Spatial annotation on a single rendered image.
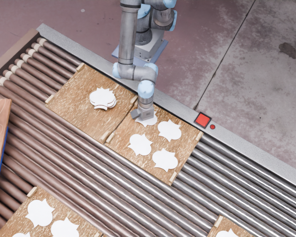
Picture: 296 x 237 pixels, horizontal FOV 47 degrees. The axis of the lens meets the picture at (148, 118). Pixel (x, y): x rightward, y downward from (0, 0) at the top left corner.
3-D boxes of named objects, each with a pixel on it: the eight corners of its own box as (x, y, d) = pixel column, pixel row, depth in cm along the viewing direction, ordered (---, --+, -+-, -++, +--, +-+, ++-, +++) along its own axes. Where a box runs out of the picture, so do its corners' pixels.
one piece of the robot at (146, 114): (127, 97, 173) (128, 111, 188) (132, 111, 169) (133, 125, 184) (149, 90, 175) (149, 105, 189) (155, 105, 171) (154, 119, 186)
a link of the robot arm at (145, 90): (155, 79, 162) (152, 94, 159) (155, 91, 172) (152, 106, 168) (139, 76, 163) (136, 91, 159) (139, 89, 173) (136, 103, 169)
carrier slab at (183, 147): (140, 98, 197) (140, 96, 195) (203, 133, 187) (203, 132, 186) (105, 145, 184) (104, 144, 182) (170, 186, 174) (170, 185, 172)
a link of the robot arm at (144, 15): (132, 16, 205) (131, -3, 193) (154, 19, 204) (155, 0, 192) (128, 30, 199) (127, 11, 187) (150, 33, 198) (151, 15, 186)
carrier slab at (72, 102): (84, 65, 207) (83, 63, 205) (139, 98, 197) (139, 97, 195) (45, 106, 194) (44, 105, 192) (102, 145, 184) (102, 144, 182)
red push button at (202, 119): (200, 114, 193) (200, 113, 192) (209, 119, 192) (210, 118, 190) (195, 122, 191) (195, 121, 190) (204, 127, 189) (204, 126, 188)
